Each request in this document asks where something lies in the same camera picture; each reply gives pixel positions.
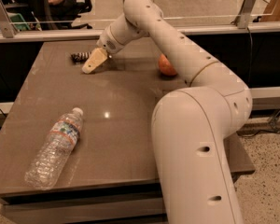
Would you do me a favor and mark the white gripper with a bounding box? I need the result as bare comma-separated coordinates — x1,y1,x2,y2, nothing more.
82,24,127,74

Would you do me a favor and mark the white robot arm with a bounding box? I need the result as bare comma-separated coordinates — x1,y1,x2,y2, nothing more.
82,0,252,224

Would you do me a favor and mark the clear plastic water bottle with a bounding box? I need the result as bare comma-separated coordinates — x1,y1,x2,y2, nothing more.
24,107,83,190

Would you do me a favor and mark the red apple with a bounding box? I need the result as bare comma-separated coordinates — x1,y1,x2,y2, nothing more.
158,54,177,77

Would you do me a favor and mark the black office chair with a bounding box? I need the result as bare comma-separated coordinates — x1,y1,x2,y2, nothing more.
28,0,92,30

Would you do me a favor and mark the green bin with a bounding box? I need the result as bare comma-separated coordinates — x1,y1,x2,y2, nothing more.
9,13,30,31

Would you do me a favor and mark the glass barrier panel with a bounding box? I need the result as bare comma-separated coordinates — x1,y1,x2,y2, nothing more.
1,0,270,30

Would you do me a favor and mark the left metal glass bracket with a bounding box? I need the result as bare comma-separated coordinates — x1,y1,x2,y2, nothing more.
0,0,17,38

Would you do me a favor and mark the right metal glass bracket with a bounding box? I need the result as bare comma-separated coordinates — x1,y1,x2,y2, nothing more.
234,0,256,29

